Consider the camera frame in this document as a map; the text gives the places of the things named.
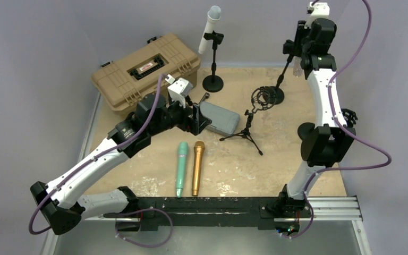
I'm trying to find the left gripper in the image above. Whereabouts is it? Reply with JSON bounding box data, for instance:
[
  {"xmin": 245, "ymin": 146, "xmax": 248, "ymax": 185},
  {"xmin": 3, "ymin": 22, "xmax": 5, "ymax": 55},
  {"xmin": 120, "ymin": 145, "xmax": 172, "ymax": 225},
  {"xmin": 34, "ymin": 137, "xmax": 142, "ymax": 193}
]
[{"xmin": 148, "ymin": 95, "xmax": 210, "ymax": 137}]

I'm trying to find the gold microphone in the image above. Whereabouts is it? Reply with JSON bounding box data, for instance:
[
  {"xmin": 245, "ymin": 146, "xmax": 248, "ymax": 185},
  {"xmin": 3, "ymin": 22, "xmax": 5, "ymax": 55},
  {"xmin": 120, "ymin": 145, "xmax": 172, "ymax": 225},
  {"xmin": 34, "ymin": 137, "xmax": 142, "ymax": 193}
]
[{"xmin": 192, "ymin": 141, "xmax": 205, "ymax": 197}]

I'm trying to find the mint green microphone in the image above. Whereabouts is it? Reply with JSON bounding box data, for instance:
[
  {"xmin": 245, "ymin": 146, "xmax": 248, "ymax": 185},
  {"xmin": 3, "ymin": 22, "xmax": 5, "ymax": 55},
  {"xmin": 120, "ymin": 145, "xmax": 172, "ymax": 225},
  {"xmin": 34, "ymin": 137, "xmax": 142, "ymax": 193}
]
[{"xmin": 176, "ymin": 142, "xmax": 189, "ymax": 198}]

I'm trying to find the black round-base stand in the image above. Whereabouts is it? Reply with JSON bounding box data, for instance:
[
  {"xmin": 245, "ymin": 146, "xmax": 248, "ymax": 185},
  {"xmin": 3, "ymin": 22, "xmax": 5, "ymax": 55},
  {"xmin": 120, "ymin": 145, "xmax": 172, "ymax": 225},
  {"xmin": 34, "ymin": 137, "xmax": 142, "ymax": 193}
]
[
  {"xmin": 202, "ymin": 31, "xmax": 224, "ymax": 92},
  {"xmin": 263, "ymin": 40, "xmax": 294, "ymax": 105}
]

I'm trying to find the glitter silver microphone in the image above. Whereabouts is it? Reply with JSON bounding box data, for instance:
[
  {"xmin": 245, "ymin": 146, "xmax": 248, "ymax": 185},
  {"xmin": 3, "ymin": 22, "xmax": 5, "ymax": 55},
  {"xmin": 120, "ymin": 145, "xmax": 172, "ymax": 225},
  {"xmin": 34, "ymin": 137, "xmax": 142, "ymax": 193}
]
[{"xmin": 293, "ymin": 56, "xmax": 303, "ymax": 77}]

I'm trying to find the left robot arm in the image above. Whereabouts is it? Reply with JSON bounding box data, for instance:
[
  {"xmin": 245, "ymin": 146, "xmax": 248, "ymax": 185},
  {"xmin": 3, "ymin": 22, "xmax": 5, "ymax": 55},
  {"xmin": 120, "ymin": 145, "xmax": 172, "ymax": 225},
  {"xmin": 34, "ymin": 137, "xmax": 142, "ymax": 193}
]
[{"xmin": 29, "ymin": 94, "xmax": 211, "ymax": 235}]

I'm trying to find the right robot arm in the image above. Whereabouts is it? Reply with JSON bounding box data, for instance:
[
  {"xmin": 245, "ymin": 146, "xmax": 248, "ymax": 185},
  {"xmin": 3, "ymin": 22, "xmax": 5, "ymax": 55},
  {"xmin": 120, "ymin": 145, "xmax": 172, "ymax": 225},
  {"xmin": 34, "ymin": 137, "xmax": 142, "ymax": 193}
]
[{"xmin": 269, "ymin": 18, "xmax": 355, "ymax": 216}]

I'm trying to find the white microphone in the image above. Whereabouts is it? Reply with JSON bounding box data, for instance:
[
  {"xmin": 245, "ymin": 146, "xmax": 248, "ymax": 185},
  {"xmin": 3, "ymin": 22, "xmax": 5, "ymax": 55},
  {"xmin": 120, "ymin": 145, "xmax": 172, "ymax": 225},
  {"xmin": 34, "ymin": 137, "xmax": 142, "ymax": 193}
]
[{"xmin": 198, "ymin": 5, "xmax": 222, "ymax": 55}]

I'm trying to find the grey plastic case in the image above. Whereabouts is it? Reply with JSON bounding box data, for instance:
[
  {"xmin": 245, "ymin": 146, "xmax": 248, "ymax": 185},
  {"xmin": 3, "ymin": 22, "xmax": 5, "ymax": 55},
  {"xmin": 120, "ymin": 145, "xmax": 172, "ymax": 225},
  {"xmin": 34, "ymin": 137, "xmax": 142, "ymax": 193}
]
[{"xmin": 200, "ymin": 102, "xmax": 240, "ymax": 137}]

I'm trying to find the dark metal pipe wrench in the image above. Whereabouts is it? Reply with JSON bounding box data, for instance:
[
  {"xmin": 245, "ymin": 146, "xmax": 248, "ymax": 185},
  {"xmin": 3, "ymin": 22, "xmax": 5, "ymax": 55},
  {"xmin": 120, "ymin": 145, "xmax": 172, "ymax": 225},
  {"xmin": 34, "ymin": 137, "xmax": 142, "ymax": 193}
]
[{"xmin": 186, "ymin": 92, "xmax": 210, "ymax": 106}]

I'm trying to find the tan plastic tool case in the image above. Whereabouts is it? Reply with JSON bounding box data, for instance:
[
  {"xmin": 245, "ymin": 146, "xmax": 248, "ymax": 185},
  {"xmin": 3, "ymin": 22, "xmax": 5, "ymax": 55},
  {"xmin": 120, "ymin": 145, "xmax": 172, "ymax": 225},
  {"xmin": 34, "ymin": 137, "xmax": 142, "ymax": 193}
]
[{"xmin": 91, "ymin": 33, "xmax": 201, "ymax": 115}]

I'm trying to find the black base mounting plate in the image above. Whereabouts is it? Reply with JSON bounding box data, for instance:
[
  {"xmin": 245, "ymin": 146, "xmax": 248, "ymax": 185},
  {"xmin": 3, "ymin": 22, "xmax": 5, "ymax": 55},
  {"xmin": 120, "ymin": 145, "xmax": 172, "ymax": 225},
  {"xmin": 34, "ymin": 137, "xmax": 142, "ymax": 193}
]
[{"xmin": 104, "ymin": 197, "xmax": 311, "ymax": 232}]

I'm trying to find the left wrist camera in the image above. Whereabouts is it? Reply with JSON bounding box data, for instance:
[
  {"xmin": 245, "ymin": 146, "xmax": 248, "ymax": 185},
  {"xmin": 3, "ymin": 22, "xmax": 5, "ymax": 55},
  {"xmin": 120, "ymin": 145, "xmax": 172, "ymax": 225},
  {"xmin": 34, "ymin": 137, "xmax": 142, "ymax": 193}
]
[{"xmin": 165, "ymin": 74, "xmax": 193, "ymax": 108}]

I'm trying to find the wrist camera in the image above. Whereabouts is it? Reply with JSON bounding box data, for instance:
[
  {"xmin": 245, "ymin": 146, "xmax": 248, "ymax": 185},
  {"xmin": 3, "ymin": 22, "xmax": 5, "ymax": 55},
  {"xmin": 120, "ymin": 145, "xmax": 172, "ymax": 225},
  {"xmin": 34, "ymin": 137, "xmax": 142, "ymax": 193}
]
[
  {"xmin": 304, "ymin": 2, "xmax": 330, "ymax": 29},
  {"xmin": 165, "ymin": 74, "xmax": 193, "ymax": 108}
]

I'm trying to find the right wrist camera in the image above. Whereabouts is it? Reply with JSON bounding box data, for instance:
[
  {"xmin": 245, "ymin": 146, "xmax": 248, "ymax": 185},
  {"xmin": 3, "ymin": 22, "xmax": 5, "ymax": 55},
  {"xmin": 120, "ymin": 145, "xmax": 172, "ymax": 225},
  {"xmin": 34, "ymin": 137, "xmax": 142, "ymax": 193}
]
[{"xmin": 304, "ymin": 2, "xmax": 330, "ymax": 29}]

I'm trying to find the black tripod shock mount stand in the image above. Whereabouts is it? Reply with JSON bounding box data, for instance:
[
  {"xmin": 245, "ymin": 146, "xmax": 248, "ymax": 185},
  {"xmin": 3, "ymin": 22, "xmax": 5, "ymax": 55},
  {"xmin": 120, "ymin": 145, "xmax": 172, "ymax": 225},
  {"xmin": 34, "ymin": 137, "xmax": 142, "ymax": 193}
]
[{"xmin": 219, "ymin": 86, "xmax": 277, "ymax": 156}]

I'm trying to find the black shock-mount stand, right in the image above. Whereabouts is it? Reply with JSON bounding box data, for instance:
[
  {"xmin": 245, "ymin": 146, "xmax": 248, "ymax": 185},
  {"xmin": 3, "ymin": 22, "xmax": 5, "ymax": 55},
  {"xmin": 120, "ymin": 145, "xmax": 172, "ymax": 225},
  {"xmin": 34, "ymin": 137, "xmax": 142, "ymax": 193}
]
[{"xmin": 297, "ymin": 109, "xmax": 359, "ymax": 141}]

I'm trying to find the purple cable loop, base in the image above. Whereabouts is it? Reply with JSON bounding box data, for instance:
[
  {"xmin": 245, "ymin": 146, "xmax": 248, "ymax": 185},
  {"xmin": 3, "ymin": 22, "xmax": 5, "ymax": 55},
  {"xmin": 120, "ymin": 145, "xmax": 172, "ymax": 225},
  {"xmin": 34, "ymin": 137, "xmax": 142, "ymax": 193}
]
[{"xmin": 115, "ymin": 209, "xmax": 174, "ymax": 249}]

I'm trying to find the aluminium rail frame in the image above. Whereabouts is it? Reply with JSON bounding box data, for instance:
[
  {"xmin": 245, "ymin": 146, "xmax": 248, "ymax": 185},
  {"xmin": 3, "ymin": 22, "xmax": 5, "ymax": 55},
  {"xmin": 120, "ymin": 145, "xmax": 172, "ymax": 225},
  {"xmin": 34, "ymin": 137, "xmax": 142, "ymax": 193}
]
[{"xmin": 42, "ymin": 92, "xmax": 372, "ymax": 255}]

